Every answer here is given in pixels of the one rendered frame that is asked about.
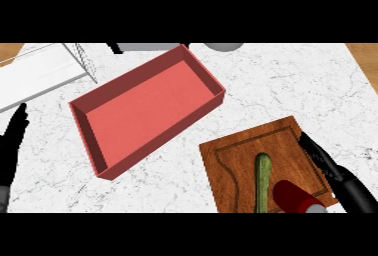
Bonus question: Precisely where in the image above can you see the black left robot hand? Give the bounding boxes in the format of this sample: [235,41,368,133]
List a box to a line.
[0,102,32,188]

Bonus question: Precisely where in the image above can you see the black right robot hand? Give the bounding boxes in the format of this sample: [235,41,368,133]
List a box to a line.
[297,131,378,214]

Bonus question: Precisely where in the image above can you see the long green squash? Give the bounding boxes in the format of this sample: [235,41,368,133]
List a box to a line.
[253,152,274,214]

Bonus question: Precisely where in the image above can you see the brown wooden cutting board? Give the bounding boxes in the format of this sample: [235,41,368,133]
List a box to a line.
[199,115,340,214]

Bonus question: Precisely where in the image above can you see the red open box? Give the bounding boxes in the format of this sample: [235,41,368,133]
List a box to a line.
[69,43,228,182]

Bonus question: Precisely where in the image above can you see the grey box-shaped appliance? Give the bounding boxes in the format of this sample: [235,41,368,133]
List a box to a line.
[107,43,193,55]

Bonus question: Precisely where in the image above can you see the dark red can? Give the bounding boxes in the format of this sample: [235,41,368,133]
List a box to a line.
[272,179,330,214]

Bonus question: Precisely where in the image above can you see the white flat appliance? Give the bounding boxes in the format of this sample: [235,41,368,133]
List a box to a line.
[0,43,100,113]

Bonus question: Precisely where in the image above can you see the grey round object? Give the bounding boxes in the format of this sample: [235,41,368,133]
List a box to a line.
[203,43,246,53]

